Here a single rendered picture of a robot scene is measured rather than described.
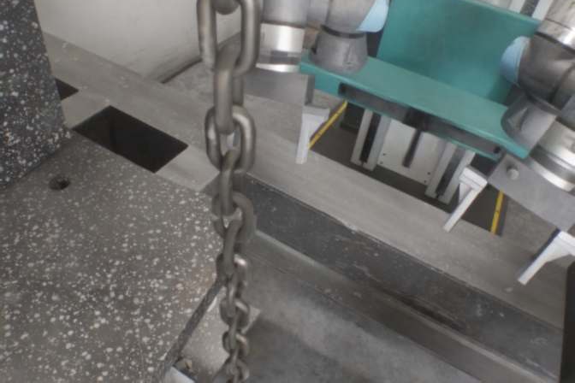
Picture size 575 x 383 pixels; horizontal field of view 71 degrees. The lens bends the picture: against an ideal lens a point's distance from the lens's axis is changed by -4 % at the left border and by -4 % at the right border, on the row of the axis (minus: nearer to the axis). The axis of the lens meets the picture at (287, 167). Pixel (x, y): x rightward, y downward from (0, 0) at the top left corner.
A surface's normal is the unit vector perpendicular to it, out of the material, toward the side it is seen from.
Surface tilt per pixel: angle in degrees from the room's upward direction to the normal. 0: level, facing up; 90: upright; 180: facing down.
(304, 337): 0
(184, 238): 0
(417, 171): 90
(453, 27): 90
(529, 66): 74
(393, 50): 90
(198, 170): 0
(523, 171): 67
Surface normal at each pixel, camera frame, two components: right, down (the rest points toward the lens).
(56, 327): 0.11, -0.73
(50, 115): 0.91, 0.34
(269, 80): -0.33, 0.24
